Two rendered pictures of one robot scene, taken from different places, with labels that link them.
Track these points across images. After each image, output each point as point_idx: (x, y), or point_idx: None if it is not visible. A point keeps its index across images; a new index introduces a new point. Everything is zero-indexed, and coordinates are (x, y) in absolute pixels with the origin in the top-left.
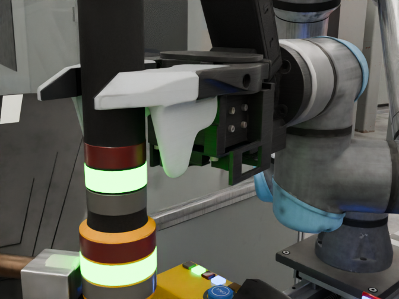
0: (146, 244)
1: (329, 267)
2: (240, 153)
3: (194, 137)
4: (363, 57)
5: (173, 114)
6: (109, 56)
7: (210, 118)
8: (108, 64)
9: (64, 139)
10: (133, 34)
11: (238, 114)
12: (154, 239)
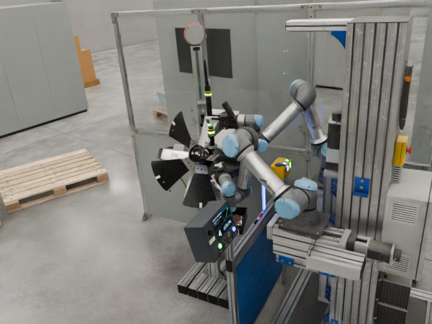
0: (209, 130)
1: (317, 177)
2: (220, 126)
3: (214, 123)
4: (259, 119)
5: (210, 120)
6: (207, 114)
7: (216, 121)
8: (207, 115)
9: None
10: (208, 113)
11: (223, 122)
12: (211, 130)
